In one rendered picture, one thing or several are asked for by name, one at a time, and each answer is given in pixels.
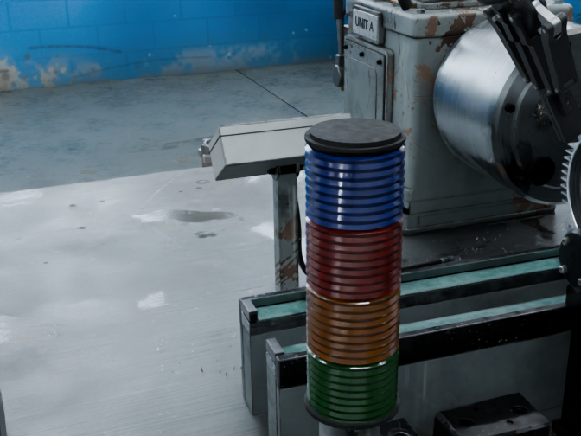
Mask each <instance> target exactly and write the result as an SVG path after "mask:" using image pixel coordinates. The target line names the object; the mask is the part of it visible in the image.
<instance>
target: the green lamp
mask: <svg viewBox="0 0 581 436"><path fill-rule="evenodd" d="M398 357H399V348H397V350H396V351H395V352H394V353H393V354H392V355H391V356H389V357H388V358H386V359H384V360H382V361H379V362H375V363H370V364H365V365H343V364H338V363H334V362H329V361H327V360H324V359H322V358H321V357H319V356H317V355H315V354H314V353H313V352H311V350H310V349H309V347H308V345H307V389H308V390H307V396H308V400H309V404H310V406H311V407H312V409H313V410H314V411H315V412H316V413H318V414H320V415H321V416H322V417H324V418H326V419H329V420H333V421H337V422H341V423H349V424H359V423H367V422H371V421H374V420H378V419H380V418H382V417H384V416H386V415H387V414H389V413H390V412H391V411H392V410H393V408H394V406H395V404H396V400H397V391H398V386H397V385H398V369H399V366H398V363H399V359H398Z"/></svg>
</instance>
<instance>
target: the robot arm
mask: <svg viewBox="0 0 581 436"><path fill-rule="evenodd" d="M476 1H477V2H478V3H481V4H486V5H491V6H489V7H488V8H486V9H485V10H484V11H483V14H484V16H485V17H486V18H487V20H488V21H489V23H490V24H491V25H492V26H493V28H494V29H495V32H496V33H497V35H498V36H499V38H500V39H501V42H502V44H503V45H504V47H505V49H506V50H507V52H508V54H509V56H510V57H511V59H512V61H513V63H514V65H515V66H516V68H517V69H518V71H519V73H520V75H521V77H522V79H523V80H524V81H525V82H526V83H527V84H528V83H530V82H532V83H533V87H534V88H535V89H536V90H537V91H539V96H540V97H541V100H542V102H543V104H544V107H545V109H546V111H547V114H548V116H549V118H550V120H551V122H552V126H553V128H554V130H555V132H556V134H557V136H558V139H559V140H560V141H562V142H564V143H566V144H569V143H570V142H571V141H572V140H573V139H574V138H576V137H578V136H579V135H580V134H581V113H580V111H579V109H578V105H577V103H576V101H575V99H574V97H573V94H572V92H571V87H573V86H574V85H576V84H577V83H578V75H577V71H576V68H575V64H574V60H573V56H572V52H571V45H570V42H569V38H568V34H567V22H568V19H567V17H566V15H565V14H564V13H563V12H560V13H558V14H557V15H556V16H555V15H554V14H553V13H551V12H550V11H549V10H548V9H547V3H546V0H476Z"/></svg>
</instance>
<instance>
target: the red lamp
mask: <svg viewBox="0 0 581 436"><path fill-rule="evenodd" d="M305 219H306V222H305V227H306V230H305V234H306V238H305V242H306V247H305V249H306V254H305V256H306V266H307V267H306V274H307V275H306V282H307V284H308V285H309V286H310V287H311V288H312V289H313V290H315V291H316V292H319V293H321V294H322V295H325V296H328V297H331V298H338V299H344V300H367V299H372V298H379V297H382V296H384V295H387V294H388V293H390V292H393V291H394V290H396V289H397V288H398V287H399V285H400V283H401V277H400V276H401V267H402V263H401V260H402V254H401V253H402V246H401V245H402V243H403V240H402V235H403V231H402V228H403V222H402V221H403V219H404V216H402V218H401V219H400V220H399V221H397V222H395V223H394V224H392V225H390V226H388V227H385V228H379V229H375V230H367V231H343V230H336V229H332V228H326V227H323V226H320V225H318V224H316V223H314V222H313V221H311V220H310V219H309V218H308V217H307V216H306V215H305Z"/></svg>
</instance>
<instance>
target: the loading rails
mask: <svg viewBox="0 0 581 436"><path fill-rule="evenodd" d="M559 247H560V245H555V246H549V247H540V248H535V249H529V250H523V251H518V252H512V253H503V254H497V255H492V256H487V257H481V258H476V259H471V260H461V261H456V262H451V263H445V264H440V265H435V266H424V267H419V268H413V269H408V270H403V271H401V276H400V277H401V287H400V290H401V293H400V310H399V311H400V316H399V357H398V359H399V363H398V366H399V369H398V385H397V386H398V393H399V398H400V406H399V411H398V413H397V414H396V415H395V416H394V417H393V418H392V419H391V420H396V419H401V418H406V419H407V420H408V421H409V423H410V424H411V425H412V427H413V428H414V429H415V430H416V432H417V433H418V434H419V436H433V425H434V417H435V414H436V412H437V411H440V410H442V409H445V408H449V407H456V406H460V405H465V404H470V403H475V402H478V401H484V400H487V399H492V398H495V397H500V396H503V395H508V394H515V393H521V394H522V395H523V396H524V397H525V398H526V399H527V400H528V401H529V402H530V403H532V404H533V405H534V406H535V407H536V408H537V409H538V410H539V411H544V410H547V409H551V408H555V407H562V406H563V399H564V392H565V378H566V371H567V363H568V356H569V348H570V341H571V327H572V319H573V312H574V311H572V310H570V309H569V308H568V307H566V306H565V296H566V289H567V285H568V284H570V283H569V282H568V281H567V280H566V278H565V276H564V274H563V273H561V272H560V271H559V267H560V263H559ZM306 287H307V286H304V287H298V288H293V289H288V290H282V291H277V292H267V293H262V294H257V295H252V296H246V297H240V298H239V322H240V325H239V326H240V347H241V367H242V388H243V397H244V399H245V401H246V404H247V406H248V407H249V409H250V410H251V412H252V415H257V414H265V413H268V422H269V436H319V421H317V420H315V419H314V418H313V417H312V416H310V414H309V413H308V412H307V410H306V408H305V405H304V394H305V391H306V390H307V336H306V332H307V329H306V324H307V322H306V317H307V315H306V310H307V307H306V302H307V300H306V294H307V293H306Z"/></svg>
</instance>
